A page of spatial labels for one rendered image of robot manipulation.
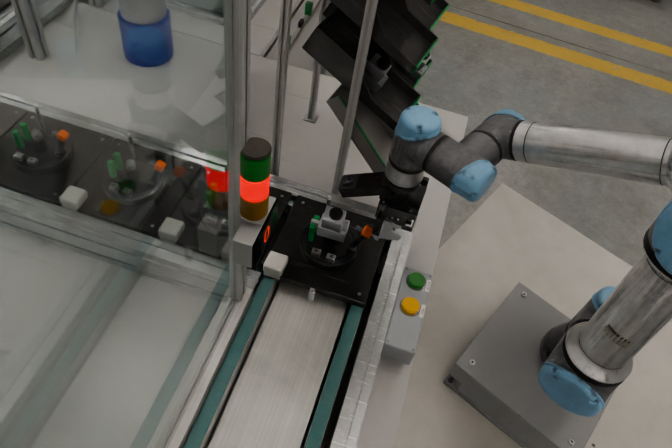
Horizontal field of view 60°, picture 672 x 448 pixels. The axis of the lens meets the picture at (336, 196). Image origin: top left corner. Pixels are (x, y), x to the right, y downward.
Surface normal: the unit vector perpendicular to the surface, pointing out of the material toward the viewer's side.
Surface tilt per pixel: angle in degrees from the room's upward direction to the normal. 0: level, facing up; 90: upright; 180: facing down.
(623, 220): 0
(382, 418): 0
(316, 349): 0
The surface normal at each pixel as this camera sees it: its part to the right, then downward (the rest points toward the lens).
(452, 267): 0.13, -0.65
